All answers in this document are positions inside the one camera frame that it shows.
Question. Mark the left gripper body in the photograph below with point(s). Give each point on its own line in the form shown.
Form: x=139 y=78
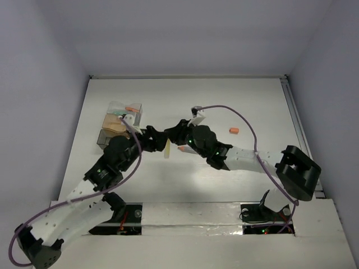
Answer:
x=152 y=137

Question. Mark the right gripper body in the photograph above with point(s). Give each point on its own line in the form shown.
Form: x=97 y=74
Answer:
x=187 y=132

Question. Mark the yellow highlighter pen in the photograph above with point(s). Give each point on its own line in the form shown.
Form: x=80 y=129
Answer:
x=167 y=149

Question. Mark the short pencil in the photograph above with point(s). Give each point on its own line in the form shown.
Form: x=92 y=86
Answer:
x=186 y=149

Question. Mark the orange highlighter pen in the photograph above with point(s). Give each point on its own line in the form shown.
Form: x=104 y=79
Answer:
x=128 y=108

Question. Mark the green highlighter pen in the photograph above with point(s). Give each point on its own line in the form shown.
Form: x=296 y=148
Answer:
x=119 y=112

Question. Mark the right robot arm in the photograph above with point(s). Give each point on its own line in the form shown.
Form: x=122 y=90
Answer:
x=227 y=157

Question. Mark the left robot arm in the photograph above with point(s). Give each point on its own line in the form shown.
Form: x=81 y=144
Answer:
x=43 y=236

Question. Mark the orange plastic container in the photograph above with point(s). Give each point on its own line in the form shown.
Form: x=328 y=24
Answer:
x=113 y=124

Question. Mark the dark grey plastic container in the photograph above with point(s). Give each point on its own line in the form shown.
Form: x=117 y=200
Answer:
x=104 y=138

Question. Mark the clear plastic container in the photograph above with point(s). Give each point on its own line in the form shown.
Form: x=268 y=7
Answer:
x=118 y=108

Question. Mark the orange eraser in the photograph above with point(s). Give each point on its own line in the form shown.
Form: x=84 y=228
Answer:
x=234 y=131

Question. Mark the silver foil strip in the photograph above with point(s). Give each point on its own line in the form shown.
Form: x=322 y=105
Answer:
x=191 y=218

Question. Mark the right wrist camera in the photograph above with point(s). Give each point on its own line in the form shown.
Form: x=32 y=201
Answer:
x=198 y=115

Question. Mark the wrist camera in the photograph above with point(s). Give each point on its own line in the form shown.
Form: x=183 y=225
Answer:
x=198 y=115
x=128 y=120

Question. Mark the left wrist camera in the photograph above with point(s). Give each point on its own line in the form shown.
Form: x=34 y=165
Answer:
x=128 y=120

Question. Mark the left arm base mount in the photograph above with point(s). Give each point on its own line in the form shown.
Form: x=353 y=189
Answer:
x=129 y=223

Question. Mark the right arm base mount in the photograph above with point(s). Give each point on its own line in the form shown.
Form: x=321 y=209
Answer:
x=259 y=220

